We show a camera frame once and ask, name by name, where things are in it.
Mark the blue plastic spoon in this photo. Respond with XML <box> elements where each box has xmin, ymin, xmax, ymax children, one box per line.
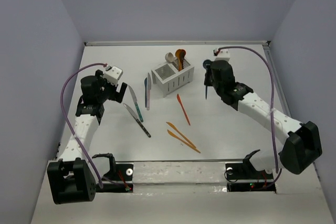
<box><xmin>203</xmin><ymin>59</ymin><xmax>212</xmax><ymax>99</ymax></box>

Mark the blue plastic knife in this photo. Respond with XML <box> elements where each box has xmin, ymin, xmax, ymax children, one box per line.
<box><xmin>144</xmin><ymin>78</ymin><xmax>148</xmax><ymax>108</ymax></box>

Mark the orange-red plastic spoon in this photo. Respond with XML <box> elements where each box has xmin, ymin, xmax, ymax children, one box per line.
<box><xmin>179</xmin><ymin>49</ymin><xmax>186</xmax><ymax>71</ymax></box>

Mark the beige long spoon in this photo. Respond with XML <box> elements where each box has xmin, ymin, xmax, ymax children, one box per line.
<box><xmin>165</xmin><ymin>52</ymin><xmax>179</xmax><ymax>70</ymax></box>

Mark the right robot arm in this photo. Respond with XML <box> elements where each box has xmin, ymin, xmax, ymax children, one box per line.
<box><xmin>203</xmin><ymin>60</ymin><xmax>322</xmax><ymax>178</ymax></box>

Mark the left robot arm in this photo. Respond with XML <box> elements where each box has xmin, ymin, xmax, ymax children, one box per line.
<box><xmin>47</xmin><ymin>66</ymin><xmax>127</xmax><ymax>205</ymax></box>

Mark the pink plastic knife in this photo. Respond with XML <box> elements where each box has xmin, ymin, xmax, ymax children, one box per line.
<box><xmin>146</xmin><ymin>73</ymin><xmax>152</xmax><ymax>110</ymax></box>

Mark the orange-red plastic knife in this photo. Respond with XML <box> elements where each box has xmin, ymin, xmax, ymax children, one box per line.
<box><xmin>176</xmin><ymin>94</ymin><xmax>191</xmax><ymax>126</ymax></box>

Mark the white two-compartment utensil caddy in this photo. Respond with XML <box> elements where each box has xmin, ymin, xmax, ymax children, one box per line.
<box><xmin>151</xmin><ymin>57</ymin><xmax>194</xmax><ymax>97</ymax></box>

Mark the yellow plastic knife upper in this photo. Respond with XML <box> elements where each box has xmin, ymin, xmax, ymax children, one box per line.
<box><xmin>166</xmin><ymin>122</ymin><xmax>196</xmax><ymax>147</ymax></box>

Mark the yellow plastic knife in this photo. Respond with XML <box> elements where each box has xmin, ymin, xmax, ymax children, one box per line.
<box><xmin>167</xmin><ymin>130</ymin><xmax>201</xmax><ymax>153</ymax></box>
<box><xmin>166</xmin><ymin>122</ymin><xmax>196</xmax><ymax>147</ymax></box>

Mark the yellow plastic knife lower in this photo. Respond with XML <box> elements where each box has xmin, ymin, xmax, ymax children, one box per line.
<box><xmin>167</xmin><ymin>130</ymin><xmax>201</xmax><ymax>153</ymax></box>

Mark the metal knife teal handle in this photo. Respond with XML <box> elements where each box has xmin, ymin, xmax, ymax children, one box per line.
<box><xmin>128</xmin><ymin>85</ymin><xmax>143</xmax><ymax>122</ymax></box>

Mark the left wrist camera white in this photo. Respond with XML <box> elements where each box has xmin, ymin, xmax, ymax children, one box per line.
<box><xmin>103</xmin><ymin>65</ymin><xmax>123</xmax><ymax>86</ymax></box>

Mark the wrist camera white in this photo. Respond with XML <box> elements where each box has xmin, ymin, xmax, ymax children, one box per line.
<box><xmin>103</xmin><ymin>65</ymin><xmax>123</xmax><ymax>86</ymax></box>
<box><xmin>213</xmin><ymin>48</ymin><xmax>230</xmax><ymax>62</ymax></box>

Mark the metal knife black handle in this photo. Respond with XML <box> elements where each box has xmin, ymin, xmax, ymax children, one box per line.
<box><xmin>123</xmin><ymin>103</ymin><xmax>151</xmax><ymax>138</ymax></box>

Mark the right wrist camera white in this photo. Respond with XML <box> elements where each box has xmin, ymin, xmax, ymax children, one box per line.
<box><xmin>213</xmin><ymin>48</ymin><xmax>230</xmax><ymax>62</ymax></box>

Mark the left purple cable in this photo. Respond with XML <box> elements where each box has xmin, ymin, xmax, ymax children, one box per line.
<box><xmin>60</xmin><ymin>62</ymin><xmax>129</xmax><ymax>189</ymax></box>

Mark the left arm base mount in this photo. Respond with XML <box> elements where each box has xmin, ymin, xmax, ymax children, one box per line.
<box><xmin>96</xmin><ymin>163</ymin><xmax>134</xmax><ymax>193</ymax></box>

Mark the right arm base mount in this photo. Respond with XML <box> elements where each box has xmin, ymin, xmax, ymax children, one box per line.
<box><xmin>224</xmin><ymin>163</ymin><xmax>276</xmax><ymax>193</ymax></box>

